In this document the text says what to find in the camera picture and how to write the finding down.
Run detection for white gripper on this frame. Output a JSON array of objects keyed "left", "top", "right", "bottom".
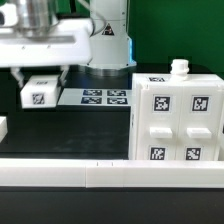
[{"left": 0, "top": 17, "right": 94, "bottom": 88}]

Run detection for white cabinet top block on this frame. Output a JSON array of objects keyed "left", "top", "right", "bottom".
[{"left": 20, "top": 75, "right": 61, "bottom": 109}]

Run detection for white cabinet door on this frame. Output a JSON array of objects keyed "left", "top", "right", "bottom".
[
  {"left": 136, "top": 84, "right": 183, "bottom": 160},
  {"left": 176, "top": 82, "right": 224, "bottom": 161}
]

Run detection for white cabinet body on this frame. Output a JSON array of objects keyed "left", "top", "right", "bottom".
[{"left": 128, "top": 59, "right": 224, "bottom": 161}]

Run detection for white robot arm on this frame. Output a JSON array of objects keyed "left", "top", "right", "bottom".
[{"left": 0, "top": 0, "right": 136, "bottom": 86}]

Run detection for white base tag plate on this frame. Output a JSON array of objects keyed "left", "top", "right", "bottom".
[{"left": 58, "top": 88, "right": 132, "bottom": 107}]

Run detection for white left fence rail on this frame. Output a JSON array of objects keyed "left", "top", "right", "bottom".
[{"left": 0, "top": 116, "right": 8, "bottom": 143}]

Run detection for white fence rail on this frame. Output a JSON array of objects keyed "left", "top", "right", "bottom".
[
  {"left": 0, "top": 158, "right": 224, "bottom": 188},
  {"left": 0, "top": 116, "right": 8, "bottom": 143}
]

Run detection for white front fence rail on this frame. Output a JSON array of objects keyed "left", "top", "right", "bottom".
[{"left": 0, "top": 158, "right": 224, "bottom": 188}]

